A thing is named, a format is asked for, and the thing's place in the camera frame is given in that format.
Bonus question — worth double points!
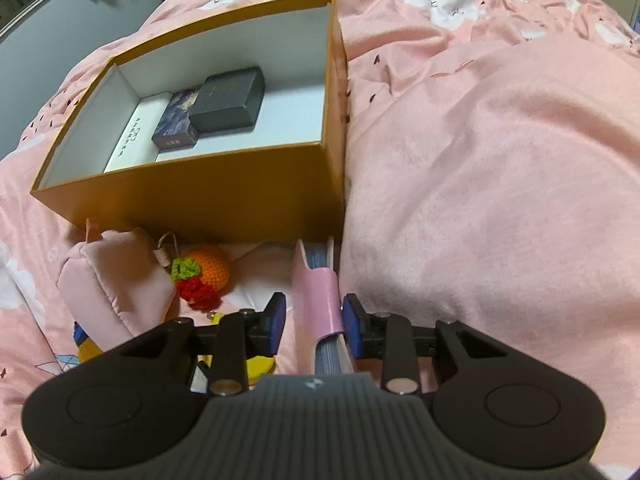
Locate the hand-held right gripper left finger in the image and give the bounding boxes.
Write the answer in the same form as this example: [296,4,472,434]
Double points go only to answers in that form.
[120,292,288,396]

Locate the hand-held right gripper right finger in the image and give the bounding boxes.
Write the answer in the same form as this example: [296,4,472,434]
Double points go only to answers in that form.
[341,293,521,395]

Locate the pink notebook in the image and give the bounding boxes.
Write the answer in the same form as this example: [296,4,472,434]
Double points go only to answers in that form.
[291,236,359,377]

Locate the orange cardboard box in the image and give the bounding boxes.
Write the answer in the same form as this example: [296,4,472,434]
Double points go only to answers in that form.
[30,0,349,247]

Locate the pink fabric pouch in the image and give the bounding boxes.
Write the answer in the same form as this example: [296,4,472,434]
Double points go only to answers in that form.
[56,218,179,350]

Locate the pink printed blanket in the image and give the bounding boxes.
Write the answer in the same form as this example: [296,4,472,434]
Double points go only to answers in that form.
[0,0,640,476]

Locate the yellow and blue toy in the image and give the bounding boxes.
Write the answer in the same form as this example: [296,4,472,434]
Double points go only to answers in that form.
[72,320,108,364]

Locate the dark blue printed box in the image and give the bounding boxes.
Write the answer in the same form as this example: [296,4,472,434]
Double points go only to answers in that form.
[151,89,203,154]

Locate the black box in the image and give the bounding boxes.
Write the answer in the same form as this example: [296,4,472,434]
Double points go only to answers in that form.
[189,66,266,132]

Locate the white box with glasses print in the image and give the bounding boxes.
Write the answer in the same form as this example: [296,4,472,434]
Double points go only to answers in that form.
[104,91,173,175]

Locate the orange crochet keychain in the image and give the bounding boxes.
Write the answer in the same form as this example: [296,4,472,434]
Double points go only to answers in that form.
[152,231,234,312]

